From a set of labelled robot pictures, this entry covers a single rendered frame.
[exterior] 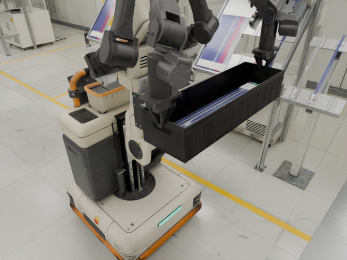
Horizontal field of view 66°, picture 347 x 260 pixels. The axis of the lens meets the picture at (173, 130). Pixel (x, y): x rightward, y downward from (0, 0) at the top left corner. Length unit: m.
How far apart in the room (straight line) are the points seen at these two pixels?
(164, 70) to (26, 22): 5.26
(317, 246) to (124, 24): 0.86
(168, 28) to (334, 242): 0.75
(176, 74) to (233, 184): 1.67
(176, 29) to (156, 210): 1.15
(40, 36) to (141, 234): 4.92
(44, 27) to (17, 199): 4.15
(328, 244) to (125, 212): 1.04
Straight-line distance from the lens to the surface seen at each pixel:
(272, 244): 1.90
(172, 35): 0.64
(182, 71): 0.59
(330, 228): 0.99
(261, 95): 1.00
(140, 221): 1.56
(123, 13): 0.88
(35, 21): 5.86
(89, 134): 1.36
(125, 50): 0.87
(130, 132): 1.25
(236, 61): 2.17
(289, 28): 1.08
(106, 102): 1.41
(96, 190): 1.58
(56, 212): 2.11
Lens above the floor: 1.50
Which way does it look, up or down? 33 degrees down
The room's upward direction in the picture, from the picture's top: straight up
